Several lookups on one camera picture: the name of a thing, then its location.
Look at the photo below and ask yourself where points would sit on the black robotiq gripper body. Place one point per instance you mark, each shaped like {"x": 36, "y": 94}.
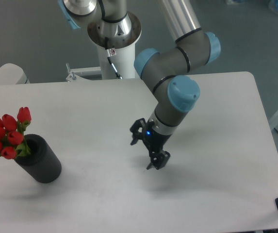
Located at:
{"x": 153, "y": 140}

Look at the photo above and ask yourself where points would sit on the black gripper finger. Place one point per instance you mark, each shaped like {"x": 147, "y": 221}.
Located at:
{"x": 158, "y": 160}
{"x": 137, "y": 130}

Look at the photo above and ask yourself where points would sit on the red tulip bouquet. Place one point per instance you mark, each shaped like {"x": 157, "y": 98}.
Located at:
{"x": 13, "y": 143}

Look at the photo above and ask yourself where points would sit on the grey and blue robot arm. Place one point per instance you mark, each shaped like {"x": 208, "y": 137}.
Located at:
{"x": 165, "y": 74}

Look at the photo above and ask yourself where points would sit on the black ribbed cylindrical vase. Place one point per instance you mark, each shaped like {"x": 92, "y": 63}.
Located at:
{"x": 42, "y": 164}

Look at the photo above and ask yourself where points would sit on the white rounded furniture left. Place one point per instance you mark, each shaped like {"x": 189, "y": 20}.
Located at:
{"x": 11, "y": 74}

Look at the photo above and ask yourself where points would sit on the white metal base frame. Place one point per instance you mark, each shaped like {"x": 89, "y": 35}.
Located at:
{"x": 80, "y": 74}

